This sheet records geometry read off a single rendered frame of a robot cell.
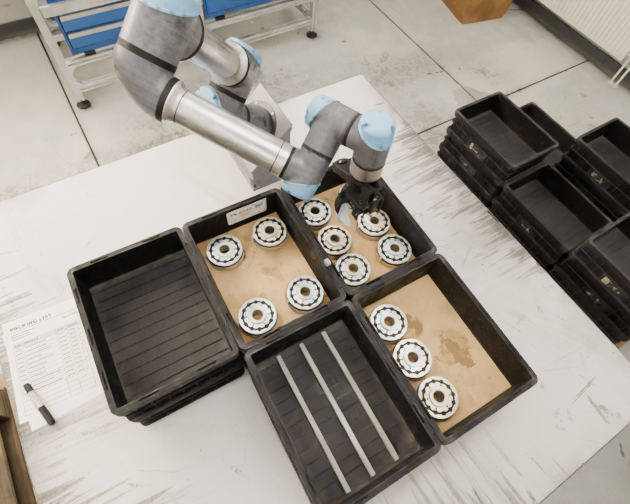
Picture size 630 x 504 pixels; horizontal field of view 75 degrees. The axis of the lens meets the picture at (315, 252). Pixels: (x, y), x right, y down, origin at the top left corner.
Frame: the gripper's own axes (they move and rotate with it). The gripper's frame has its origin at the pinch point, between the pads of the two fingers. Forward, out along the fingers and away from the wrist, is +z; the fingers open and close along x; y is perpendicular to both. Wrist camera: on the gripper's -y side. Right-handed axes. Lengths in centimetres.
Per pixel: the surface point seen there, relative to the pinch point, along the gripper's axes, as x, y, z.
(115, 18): -27, -195, 52
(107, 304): -67, -10, 14
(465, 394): 6, 54, 14
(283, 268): -20.1, 0.9, 14.4
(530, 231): 98, 13, 58
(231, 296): -36.8, 2.4, 14.3
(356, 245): 3.2, 3.6, 14.4
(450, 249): 37.7, 13.7, 27.5
